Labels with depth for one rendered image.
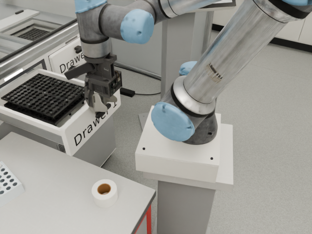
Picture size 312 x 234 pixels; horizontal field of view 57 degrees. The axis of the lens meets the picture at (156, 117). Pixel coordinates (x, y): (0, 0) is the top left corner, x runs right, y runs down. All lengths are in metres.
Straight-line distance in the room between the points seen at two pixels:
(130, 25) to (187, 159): 0.41
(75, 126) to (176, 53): 1.03
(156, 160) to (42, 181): 0.35
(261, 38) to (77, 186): 0.64
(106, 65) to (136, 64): 2.07
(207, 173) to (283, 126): 1.61
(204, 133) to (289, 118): 1.70
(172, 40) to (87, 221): 1.17
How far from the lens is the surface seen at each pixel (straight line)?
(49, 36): 1.23
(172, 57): 1.76
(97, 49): 0.76
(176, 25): 1.68
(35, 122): 0.95
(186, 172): 0.88
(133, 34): 0.67
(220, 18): 3.71
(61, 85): 1.08
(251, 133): 2.27
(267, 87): 2.84
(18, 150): 1.08
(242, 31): 0.56
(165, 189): 1.04
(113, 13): 0.69
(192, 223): 1.19
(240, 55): 0.58
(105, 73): 0.80
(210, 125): 0.89
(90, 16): 0.72
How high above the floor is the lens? 1.47
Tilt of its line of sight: 40 degrees down
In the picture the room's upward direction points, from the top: straight up
